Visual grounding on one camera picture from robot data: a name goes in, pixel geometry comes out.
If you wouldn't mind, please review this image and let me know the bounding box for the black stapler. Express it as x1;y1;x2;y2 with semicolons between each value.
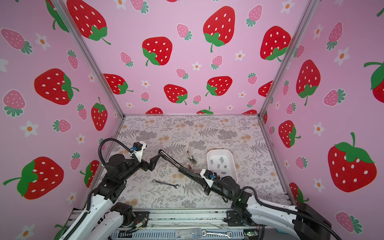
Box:
158;150;208;188

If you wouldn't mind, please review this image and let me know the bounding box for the pink mini stapler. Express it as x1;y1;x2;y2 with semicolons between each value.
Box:
187;164;193;172

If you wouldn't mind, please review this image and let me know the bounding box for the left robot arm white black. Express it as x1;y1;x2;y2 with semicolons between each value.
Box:
61;138;160;240

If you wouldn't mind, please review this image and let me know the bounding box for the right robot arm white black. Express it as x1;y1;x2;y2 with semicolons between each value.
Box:
203;177;341;240

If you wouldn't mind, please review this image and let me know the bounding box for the white plastic tray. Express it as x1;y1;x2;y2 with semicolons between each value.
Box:
207;149;238;183

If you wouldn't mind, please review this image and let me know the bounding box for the small silver table wrench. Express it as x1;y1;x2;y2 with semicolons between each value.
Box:
152;180;180;189

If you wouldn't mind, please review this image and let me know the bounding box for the clear plastic bag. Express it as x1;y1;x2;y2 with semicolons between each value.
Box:
176;228;203;240

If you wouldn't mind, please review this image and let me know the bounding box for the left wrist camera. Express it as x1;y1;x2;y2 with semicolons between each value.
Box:
130;141;147;163

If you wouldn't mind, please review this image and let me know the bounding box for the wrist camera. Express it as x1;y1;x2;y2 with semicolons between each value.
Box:
200;169;217;188
130;141;147;163

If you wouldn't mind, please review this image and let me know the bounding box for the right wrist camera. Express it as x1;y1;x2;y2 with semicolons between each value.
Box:
200;169;217;188

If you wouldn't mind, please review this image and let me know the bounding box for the aluminium rail base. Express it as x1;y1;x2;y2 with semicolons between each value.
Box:
64;208;283;240

